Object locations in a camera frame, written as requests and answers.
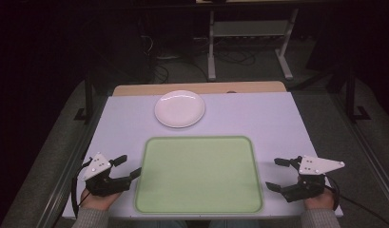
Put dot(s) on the white round plate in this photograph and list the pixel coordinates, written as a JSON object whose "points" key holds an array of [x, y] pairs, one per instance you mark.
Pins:
{"points": [[179, 108]]}

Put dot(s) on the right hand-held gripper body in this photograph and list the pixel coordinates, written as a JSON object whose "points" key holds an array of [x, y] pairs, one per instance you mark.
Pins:
{"points": [[309, 186]]}

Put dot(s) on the white metal desk frame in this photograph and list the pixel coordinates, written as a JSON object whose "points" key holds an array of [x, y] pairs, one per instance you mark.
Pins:
{"points": [[249, 28]]}

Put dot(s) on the black metal stand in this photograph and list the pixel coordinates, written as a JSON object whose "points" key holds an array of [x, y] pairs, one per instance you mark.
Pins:
{"points": [[88, 98], [351, 98]]}

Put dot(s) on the green rectangular tray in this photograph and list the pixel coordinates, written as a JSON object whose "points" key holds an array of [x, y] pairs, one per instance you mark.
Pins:
{"points": [[199, 174]]}

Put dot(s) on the person's left hand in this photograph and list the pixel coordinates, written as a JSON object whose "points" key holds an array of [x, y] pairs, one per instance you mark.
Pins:
{"points": [[98, 202]]}

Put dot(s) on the person's right hand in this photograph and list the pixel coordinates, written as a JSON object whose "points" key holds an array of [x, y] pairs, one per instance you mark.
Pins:
{"points": [[322, 201]]}

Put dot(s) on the aluminium floor rail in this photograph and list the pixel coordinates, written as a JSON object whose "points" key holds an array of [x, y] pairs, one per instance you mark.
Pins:
{"points": [[374, 164], [60, 186]]}

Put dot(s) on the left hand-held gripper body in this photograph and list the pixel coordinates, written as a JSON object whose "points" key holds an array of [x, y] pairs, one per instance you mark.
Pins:
{"points": [[101, 185]]}

